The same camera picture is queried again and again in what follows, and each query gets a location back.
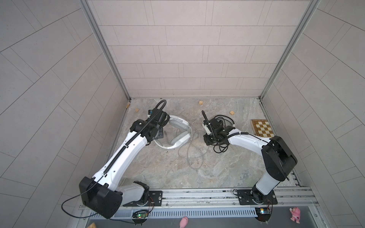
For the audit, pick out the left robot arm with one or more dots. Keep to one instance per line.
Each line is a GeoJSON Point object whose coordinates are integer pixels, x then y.
{"type": "Point", "coordinates": [99, 192]}

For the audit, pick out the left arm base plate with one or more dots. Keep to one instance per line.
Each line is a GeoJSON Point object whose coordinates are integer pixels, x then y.
{"type": "Point", "coordinates": [152, 198]}

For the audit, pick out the wooden chessboard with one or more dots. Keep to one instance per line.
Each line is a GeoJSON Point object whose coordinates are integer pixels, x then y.
{"type": "Point", "coordinates": [262, 128]}

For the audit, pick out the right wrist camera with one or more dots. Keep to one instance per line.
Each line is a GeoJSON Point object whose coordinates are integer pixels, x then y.
{"type": "Point", "coordinates": [207, 127]}

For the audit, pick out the wooden piece bottom left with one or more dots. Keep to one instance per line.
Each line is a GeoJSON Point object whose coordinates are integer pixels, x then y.
{"type": "Point", "coordinates": [93, 225]}

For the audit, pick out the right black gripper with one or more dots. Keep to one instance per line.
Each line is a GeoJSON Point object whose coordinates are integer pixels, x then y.
{"type": "Point", "coordinates": [206, 139]}

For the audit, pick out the left circuit board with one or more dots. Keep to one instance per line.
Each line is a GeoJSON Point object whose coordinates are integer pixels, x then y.
{"type": "Point", "coordinates": [141, 214]}

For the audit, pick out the aluminium mounting rail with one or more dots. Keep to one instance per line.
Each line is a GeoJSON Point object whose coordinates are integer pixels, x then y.
{"type": "Point", "coordinates": [223, 197]}

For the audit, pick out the circuit board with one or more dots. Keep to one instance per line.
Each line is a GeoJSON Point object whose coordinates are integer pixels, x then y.
{"type": "Point", "coordinates": [141, 214]}
{"type": "Point", "coordinates": [263, 214]}

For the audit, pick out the pink plush toy centre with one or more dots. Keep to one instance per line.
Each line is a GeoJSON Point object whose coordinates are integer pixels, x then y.
{"type": "Point", "coordinates": [183, 223]}

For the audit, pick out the pink plush toy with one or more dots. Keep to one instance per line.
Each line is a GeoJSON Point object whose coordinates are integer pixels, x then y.
{"type": "Point", "coordinates": [295, 214]}
{"type": "Point", "coordinates": [183, 223]}

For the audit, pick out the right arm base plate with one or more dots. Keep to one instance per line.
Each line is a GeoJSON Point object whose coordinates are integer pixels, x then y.
{"type": "Point", "coordinates": [254, 197]}

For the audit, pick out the pink plush toy right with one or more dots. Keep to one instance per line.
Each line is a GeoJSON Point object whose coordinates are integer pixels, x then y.
{"type": "Point", "coordinates": [295, 214]}

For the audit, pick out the right circuit board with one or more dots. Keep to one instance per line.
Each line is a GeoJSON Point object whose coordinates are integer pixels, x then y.
{"type": "Point", "coordinates": [263, 214]}

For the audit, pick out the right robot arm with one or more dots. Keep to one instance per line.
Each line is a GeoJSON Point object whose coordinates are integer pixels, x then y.
{"type": "Point", "coordinates": [278, 158]}

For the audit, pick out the black and white headphones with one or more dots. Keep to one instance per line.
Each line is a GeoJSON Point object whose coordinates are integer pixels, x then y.
{"type": "Point", "coordinates": [220, 126]}

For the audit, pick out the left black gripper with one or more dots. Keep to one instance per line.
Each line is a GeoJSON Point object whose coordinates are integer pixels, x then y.
{"type": "Point", "coordinates": [161, 132]}

